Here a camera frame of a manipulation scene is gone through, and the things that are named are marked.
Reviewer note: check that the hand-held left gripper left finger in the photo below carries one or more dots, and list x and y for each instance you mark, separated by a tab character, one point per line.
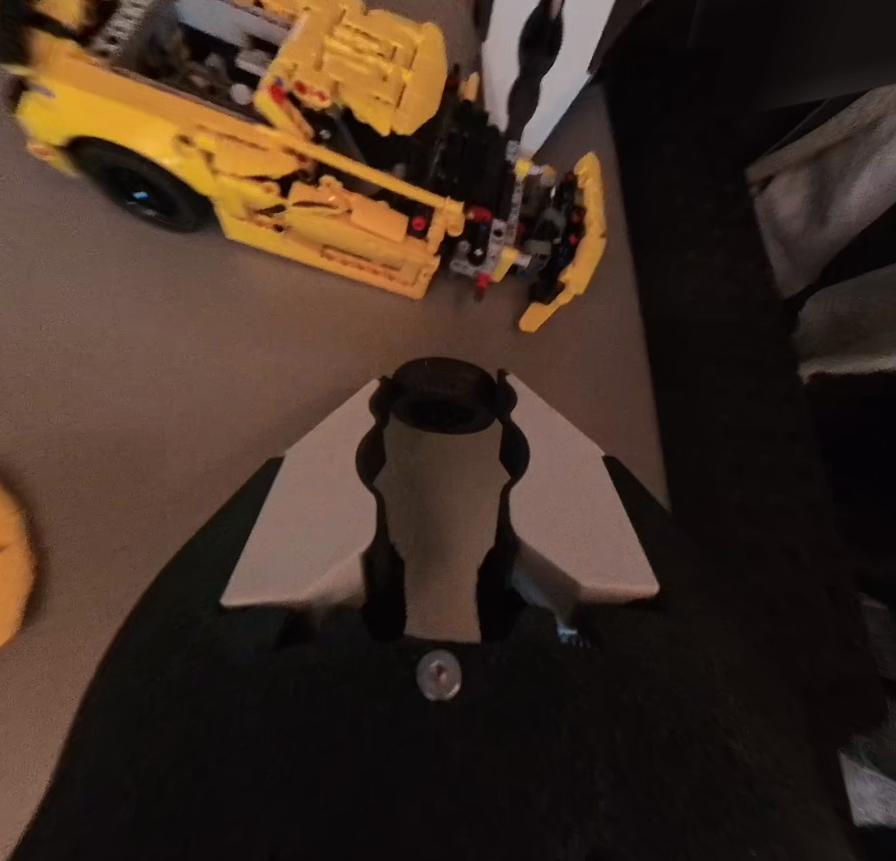
308	525

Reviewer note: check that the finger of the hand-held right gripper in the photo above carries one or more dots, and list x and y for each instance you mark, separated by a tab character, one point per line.
500	42
588	28

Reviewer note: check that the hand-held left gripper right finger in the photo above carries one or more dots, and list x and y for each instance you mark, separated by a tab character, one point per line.
574	525

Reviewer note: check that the black toy wheel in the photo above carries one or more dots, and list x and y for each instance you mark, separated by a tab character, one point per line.
441	392

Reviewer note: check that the small red pin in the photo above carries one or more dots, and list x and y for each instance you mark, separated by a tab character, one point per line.
482	287

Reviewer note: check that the yellow toy brick car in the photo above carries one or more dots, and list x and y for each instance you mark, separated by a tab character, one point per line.
245	140

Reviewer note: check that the grey desk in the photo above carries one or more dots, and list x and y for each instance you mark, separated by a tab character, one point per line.
175	385

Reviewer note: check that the yellow car roof panel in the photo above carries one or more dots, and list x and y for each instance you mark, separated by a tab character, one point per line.
14	567

